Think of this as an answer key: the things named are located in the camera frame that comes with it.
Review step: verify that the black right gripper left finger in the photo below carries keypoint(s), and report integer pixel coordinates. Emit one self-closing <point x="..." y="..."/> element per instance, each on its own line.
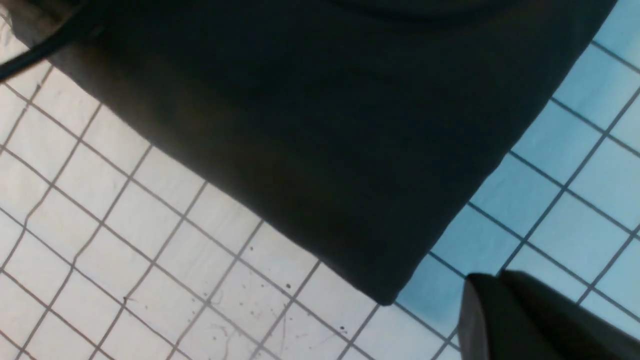
<point x="492" y="325"/>

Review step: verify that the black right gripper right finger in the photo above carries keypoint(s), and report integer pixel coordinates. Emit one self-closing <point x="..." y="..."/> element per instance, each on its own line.
<point x="575" y="333"/>

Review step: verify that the dark gray long-sleeve shirt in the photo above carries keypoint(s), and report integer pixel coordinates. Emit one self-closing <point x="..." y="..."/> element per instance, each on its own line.
<point x="356" y="128"/>

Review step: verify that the white grid mat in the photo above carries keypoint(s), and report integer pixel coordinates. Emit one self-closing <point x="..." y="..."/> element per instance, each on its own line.
<point x="111" y="250"/>

